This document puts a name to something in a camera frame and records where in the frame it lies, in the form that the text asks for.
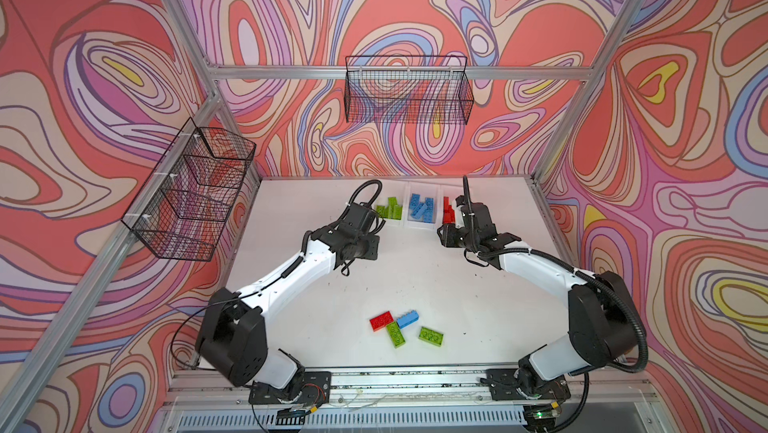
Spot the red lego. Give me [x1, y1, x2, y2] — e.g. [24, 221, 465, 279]
[443, 209, 456, 224]
[369, 311, 394, 332]
[443, 196, 454, 216]

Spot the left white plastic bin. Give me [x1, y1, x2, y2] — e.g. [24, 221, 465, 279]
[373, 179, 408, 228]

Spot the left black wire basket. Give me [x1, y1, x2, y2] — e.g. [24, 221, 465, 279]
[121, 119, 256, 262]

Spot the aluminium front rail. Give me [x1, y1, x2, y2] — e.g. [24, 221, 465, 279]
[163, 363, 660, 409]

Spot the black wire basket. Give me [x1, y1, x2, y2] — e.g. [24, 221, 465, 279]
[121, 119, 256, 262]
[343, 54, 475, 125]

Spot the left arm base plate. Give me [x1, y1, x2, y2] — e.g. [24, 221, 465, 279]
[248, 370, 332, 406]

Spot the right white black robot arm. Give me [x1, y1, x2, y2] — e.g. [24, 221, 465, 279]
[437, 192, 649, 399]

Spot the back black wire basket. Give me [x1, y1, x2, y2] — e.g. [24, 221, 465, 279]
[343, 54, 475, 125]

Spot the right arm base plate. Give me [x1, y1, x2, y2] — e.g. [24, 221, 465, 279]
[479, 368, 571, 402]

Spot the blue lego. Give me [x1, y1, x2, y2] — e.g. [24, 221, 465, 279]
[409, 193, 420, 209]
[408, 202, 425, 221]
[396, 310, 419, 329]
[420, 197, 434, 223]

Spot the white vented cable duct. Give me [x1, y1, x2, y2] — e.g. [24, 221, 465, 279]
[170, 405, 527, 432]

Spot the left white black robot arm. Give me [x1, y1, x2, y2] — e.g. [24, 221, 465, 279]
[195, 179, 385, 402]

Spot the middle white plastic bin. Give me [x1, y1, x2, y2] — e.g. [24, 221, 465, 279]
[404, 182, 440, 230]

